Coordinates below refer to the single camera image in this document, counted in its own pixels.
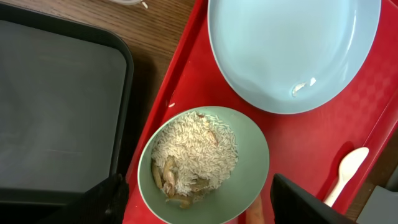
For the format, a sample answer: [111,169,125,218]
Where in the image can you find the orange carrot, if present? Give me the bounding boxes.
[246,195,264,224]

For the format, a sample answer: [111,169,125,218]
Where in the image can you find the clear plastic storage box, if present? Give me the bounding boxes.
[110,0,149,9]

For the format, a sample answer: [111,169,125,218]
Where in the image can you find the grey dishwasher rack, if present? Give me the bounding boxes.
[356,168,398,224]

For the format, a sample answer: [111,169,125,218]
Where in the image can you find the red plastic tray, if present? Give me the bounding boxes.
[124,1,397,223]

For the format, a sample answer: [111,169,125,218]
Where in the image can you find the light blue plate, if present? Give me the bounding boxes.
[207,0,382,114]

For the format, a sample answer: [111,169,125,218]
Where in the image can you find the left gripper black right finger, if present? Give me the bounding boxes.
[270,174,354,224]

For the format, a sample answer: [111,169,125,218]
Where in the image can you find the green bowl with rice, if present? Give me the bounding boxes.
[136,106,269,224]

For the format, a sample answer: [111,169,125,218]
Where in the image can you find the black tray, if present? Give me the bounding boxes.
[1,3,134,223]

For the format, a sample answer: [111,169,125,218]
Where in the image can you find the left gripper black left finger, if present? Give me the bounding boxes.
[39,174,129,224]

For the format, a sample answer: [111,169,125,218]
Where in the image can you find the white plastic spoon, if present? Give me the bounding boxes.
[324,147,369,207]

